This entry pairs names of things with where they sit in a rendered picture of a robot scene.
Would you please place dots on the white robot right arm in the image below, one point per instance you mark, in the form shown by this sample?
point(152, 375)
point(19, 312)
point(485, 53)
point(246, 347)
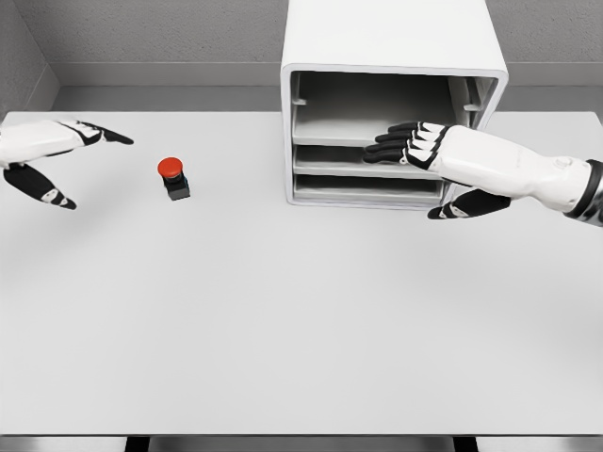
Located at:
point(560, 181)

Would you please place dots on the white cabinet drawer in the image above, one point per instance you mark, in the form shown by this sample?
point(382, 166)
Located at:
point(325, 162)
point(330, 134)
point(367, 190)

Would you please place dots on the red button load switch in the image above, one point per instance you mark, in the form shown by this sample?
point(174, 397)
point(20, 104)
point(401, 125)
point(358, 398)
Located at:
point(170, 170)

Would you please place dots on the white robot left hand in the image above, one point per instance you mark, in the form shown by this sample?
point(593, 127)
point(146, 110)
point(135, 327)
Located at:
point(37, 139)

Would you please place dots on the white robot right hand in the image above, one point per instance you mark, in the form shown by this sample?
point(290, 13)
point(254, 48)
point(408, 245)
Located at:
point(476, 157)

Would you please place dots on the white tabletop storage cabinet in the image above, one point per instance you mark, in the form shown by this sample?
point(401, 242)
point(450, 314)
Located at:
point(391, 42)

